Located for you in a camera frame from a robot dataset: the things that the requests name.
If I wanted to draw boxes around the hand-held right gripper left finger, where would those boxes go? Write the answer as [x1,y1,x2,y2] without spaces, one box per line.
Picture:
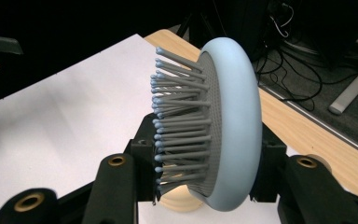
[130,112,162,203]

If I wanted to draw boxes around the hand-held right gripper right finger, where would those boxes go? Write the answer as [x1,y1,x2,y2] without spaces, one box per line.
[249,122,289,203]

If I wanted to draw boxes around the light blue hairbrush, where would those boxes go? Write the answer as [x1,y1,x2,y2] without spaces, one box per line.
[149,36,264,213]

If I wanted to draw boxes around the white table mat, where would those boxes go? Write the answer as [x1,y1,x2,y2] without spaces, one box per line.
[0,33,299,224]

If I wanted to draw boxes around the white metal stand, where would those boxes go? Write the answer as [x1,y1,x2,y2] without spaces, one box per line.
[327,58,358,116]

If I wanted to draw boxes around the black floor cables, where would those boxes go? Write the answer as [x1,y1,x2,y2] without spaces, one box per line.
[254,0,358,112]

